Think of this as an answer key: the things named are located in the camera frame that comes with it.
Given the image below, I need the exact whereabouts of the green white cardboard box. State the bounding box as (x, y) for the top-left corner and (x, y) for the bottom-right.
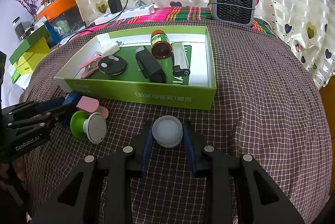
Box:
(54, 25), (216, 110)

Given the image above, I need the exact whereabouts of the white charger cube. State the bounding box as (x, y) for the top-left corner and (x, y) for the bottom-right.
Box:
(95, 41), (123, 57)

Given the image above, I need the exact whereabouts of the grey portable heater fan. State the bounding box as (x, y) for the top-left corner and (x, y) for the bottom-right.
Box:
(211, 0), (255, 27)

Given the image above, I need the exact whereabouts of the black power adapter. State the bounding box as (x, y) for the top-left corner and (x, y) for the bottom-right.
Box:
(108, 0), (123, 14)

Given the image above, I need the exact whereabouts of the orange lid storage bin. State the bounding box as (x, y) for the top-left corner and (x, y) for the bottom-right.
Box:
(37, 0), (85, 39)

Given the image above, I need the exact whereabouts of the black cable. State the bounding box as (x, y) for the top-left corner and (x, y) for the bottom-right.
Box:
(57, 0), (130, 48)

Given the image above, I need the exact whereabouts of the green white spool stamp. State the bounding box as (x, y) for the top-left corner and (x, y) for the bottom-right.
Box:
(70, 110), (107, 144)

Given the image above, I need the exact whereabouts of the brown checked tablecloth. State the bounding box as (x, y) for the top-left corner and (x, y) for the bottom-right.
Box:
(20, 20), (332, 223)

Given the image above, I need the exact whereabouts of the black rectangular device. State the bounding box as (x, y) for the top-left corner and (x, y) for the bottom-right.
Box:
(135, 46), (166, 84)

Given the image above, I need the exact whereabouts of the white power strip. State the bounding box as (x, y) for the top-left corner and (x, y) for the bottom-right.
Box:
(94, 4), (155, 25)

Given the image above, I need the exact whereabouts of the clear silver lighter case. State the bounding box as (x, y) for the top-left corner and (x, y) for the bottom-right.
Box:
(171, 42), (190, 77)

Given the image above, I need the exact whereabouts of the brown bottle red cap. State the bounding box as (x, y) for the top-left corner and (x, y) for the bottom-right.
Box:
(151, 29), (173, 60)

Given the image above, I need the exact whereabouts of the pink clip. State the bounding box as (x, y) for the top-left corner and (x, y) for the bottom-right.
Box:
(76, 96), (109, 119)
(79, 55), (102, 79)

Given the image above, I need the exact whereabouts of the blue USB device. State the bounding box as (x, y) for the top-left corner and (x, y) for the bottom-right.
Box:
(62, 91), (82, 106)

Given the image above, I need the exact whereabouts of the white round lid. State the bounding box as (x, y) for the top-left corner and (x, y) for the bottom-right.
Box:
(152, 116), (183, 148)

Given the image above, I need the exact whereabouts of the black round remote fob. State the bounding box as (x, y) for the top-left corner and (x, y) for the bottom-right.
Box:
(98, 55), (128, 76)

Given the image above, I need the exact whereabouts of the person's left hand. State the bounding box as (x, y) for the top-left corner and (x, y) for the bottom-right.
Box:
(1, 157), (27, 181)

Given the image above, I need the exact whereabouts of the pink green plaid cloth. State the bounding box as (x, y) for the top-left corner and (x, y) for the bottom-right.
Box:
(76, 7), (277, 37)

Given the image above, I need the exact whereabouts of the wooden cabinet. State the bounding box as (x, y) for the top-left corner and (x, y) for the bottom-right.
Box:
(319, 76), (335, 194)

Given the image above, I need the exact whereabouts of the green yellow box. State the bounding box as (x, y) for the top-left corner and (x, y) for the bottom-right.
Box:
(9, 25), (50, 75)

